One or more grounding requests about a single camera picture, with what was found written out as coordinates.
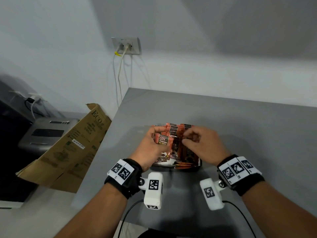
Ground person's left hand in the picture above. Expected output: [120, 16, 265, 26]
[129, 126, 172, 172]

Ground person's right hand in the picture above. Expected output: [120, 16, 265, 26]
[182, 126, 232, 167]

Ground bunch of red coffee sachets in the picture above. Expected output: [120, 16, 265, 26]
[153, 122, 195, 139]

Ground red coffee bag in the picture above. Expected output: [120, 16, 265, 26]
[151, 132, 203, 172]

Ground person's left forearm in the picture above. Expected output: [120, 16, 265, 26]
[55, 182, 130, 238]

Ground person's right forearm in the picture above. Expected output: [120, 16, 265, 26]
[241, 181, 317, 238]

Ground black left wristband with markers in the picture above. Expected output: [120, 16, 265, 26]
[104, 159, 143, 200]

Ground black wristband with markers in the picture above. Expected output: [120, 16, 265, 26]
[217, 154, 265, 197]
[104, 159, 143, 200]

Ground black right wristband with markers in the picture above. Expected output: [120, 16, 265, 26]
[217, 154, 265, 197]

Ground brown cardboard box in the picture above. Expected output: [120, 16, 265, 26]
[16, 103, 112, 194]

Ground silver grey appliance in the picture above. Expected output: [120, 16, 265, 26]
[18, 117, 80, 157]

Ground white power strip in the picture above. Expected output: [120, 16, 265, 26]
[9, 90, 48, 103]

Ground black appliance with white edge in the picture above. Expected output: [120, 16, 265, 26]
[0, 79, 40, 209]

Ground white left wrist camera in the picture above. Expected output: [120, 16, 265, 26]
[138, 172, 164, 210]

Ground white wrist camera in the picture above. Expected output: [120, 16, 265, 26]
[199, 178, 226, 211]
[138, 172, 164, 210]

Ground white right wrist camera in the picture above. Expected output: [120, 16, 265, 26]
[199, 178, 226, 211]

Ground plain white cable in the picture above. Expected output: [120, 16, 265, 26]
[117, 44, 130, 100]

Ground white cable with yellow tie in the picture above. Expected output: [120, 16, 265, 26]
[113, 48, 122, 108]

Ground black left camera cable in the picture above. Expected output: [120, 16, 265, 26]
[116, 199, 145, 238]

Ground black camera cable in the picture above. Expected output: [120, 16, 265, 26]
[116, 199, 145, 238]
[222, 200, 257, 238]

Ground white wall outlet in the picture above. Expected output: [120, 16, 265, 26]
[111, 37, 142, 55]

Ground black right camera cable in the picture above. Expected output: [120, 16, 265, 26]
[222, 200, 257, 238]

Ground black plug with cable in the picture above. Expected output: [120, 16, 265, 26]
[24, 97, 37, 114]

